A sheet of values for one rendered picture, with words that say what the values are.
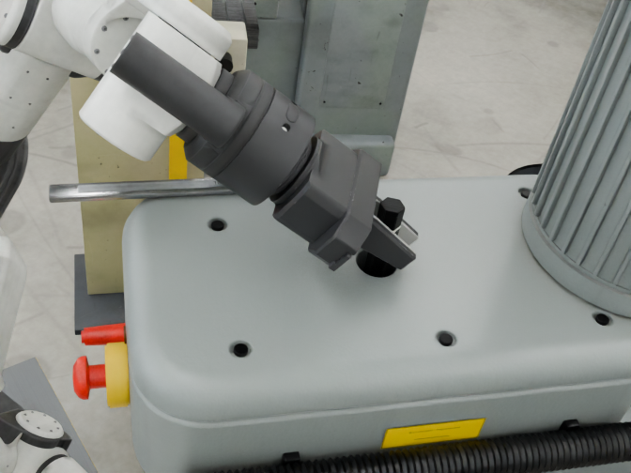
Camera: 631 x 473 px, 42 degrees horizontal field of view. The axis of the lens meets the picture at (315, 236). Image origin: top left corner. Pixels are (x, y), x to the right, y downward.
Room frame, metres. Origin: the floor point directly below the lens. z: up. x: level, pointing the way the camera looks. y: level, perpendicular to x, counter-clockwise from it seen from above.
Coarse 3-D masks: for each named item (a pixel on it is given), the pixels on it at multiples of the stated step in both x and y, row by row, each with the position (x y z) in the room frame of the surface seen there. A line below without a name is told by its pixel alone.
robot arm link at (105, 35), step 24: (120, 0) 0.60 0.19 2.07; (144, 0) 0.57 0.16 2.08; (168, 0) 0.55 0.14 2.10; (96, 24) 0.59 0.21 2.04; (120, 24) 0.60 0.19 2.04; (192, 24) 0.53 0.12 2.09; (216, 24) 0.54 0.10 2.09; (96, 48) 0.59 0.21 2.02; (120, 48) 0.60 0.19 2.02; (216, 48) 0.54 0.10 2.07
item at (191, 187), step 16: (64, 192) 0.54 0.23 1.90; (80, 192) 0.55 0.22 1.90; (96, 192) 0.55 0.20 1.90; (112, 192) 0.55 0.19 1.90; (128, 192) 0.56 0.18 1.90; (144, 192) 0.56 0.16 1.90; (160, 192) 0.57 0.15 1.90; (176, 192) 0.57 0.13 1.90; (192, 192) 0.57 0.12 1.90; (208, 192) 0.58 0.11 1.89; (224, 192) 0.58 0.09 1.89
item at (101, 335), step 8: (88, 328) 0.54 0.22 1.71; (96, 328) 0.55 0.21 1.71; (104, 328) 0.55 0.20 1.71; (112, 328) 0.55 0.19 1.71; (120, 328) 0.55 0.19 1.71; (88, 336) 0.54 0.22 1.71; (96, 336) 0.54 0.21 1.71; (104, 336) 0.54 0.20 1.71; (112, 336) 0.54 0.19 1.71; (120, 336) 0.54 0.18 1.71; (88, 344) 0.53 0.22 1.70; (96, 344) 0.54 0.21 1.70; (104, 344) 0.54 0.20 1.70
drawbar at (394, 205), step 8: (384, 200) 0.53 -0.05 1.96; (392, 200) 0.54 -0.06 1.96; (400, 200) 0.54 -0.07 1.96; (384, 208) 0.52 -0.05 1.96; (392, 208) 0.53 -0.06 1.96; (400, 208) 0.53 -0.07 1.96; (384, 216) 0.52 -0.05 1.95; (392, 216) 0.52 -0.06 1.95; (400, 216) 0.53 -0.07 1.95; (392, 224) 0.52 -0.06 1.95; (400, 224) 0.53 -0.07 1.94; (368, 256) 0.53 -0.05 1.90; (376, 256) 0.52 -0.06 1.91; (368, 264) 0.53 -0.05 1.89; (376, 264) 0.52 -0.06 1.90; (384, 264) 0.52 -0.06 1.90; (368, 272) 0.52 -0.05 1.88; (376, 272) 0.52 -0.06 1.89; (384, 272) 0.52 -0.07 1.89
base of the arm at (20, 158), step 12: (24, 144) 0.79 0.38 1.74; (12, 156) 0.77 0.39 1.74; (24, 156) 0.78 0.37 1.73; (12, 168) 0.76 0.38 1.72; (24, 168) 0.77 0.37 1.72; (12, 180) 0.75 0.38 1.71; (0, 192) 0.75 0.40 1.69; (12, 192) 0.75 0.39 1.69; (0, 204) 0.75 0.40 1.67; (0, 216) 0.75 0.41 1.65
